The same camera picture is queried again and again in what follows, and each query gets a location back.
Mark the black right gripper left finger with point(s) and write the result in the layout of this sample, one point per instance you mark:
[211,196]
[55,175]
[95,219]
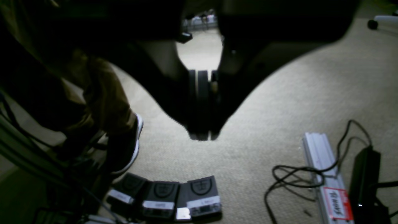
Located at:
[156,66]

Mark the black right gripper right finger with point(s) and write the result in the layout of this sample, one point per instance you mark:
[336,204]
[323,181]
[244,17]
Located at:
[244,64]

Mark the dark sneaker white sole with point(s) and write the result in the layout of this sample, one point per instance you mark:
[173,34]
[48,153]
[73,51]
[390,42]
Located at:
[123,149]

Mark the black foot pedal right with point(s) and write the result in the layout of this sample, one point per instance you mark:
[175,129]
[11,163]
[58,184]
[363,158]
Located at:
[198,202]

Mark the black foot pedal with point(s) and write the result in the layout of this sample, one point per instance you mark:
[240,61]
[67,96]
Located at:
[127,190]
[198,202]
[159,200]

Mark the black foot pedal middle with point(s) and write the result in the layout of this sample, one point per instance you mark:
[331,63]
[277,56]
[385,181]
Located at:
[159,200]

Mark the person leg khaki trousers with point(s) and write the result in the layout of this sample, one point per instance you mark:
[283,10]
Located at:
[61,86]

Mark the black foot pedal left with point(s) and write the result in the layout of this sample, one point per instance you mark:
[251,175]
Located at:
[127,190]

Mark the aluminium extrusion bar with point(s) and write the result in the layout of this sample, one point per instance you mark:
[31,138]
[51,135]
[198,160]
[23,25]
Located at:
[331,196]

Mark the black power adapter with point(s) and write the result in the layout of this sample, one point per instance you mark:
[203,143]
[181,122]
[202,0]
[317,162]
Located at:
[366,208]

